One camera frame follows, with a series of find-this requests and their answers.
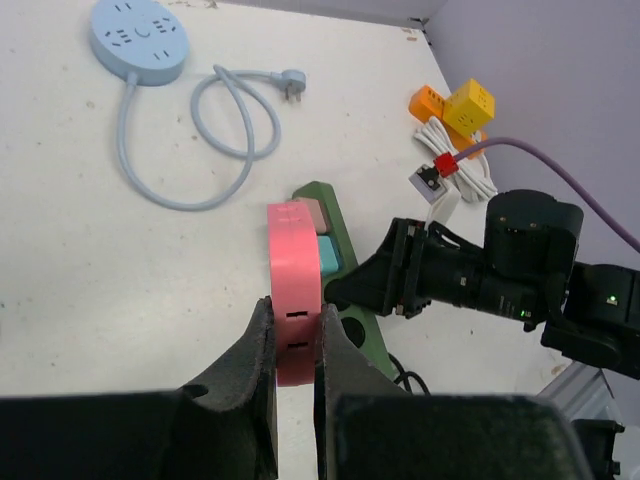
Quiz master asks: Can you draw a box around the orange power strip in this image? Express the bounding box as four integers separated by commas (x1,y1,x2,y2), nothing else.
408,85,488,151

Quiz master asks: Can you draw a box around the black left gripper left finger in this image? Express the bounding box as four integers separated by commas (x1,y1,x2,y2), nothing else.
1,298,278,479

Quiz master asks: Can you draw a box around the pink plug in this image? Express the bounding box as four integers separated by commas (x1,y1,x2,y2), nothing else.
267,202,322,387

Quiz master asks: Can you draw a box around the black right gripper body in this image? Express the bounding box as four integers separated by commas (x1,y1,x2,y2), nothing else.
384,218,483,318

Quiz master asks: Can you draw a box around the teal plug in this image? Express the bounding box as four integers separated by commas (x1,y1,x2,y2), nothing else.
317,235,342,278

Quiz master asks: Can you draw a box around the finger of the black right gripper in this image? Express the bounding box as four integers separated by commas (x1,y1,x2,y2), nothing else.
324,251,395,315

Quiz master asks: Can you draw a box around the aluminium frame rail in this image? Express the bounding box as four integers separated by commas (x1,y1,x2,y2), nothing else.
534,359,626,480

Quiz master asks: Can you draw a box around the yellow cube adapter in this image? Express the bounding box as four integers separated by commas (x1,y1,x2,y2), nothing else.
442,78,496,136

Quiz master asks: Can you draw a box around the black power cord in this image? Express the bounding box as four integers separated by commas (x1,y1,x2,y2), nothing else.
387,352,431,396

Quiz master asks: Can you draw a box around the rose brown plug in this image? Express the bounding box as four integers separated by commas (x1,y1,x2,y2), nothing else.
294,197,330,235

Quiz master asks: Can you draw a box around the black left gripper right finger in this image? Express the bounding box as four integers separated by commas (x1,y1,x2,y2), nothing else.
314,305,593,479

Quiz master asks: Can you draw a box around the light blue socket power cord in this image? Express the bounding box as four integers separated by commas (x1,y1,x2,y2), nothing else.
117,64,307,212

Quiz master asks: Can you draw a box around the green power strip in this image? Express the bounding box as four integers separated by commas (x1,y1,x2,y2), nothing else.
292,181,397,379

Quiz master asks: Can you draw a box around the round light blue socket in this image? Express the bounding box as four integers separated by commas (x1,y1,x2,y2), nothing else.
89,0,189,86

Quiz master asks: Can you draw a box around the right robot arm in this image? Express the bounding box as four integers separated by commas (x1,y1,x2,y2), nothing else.
324,190,639,378

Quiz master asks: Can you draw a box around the white coiled cord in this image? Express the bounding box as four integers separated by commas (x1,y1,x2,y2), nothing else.
413,115,500,204

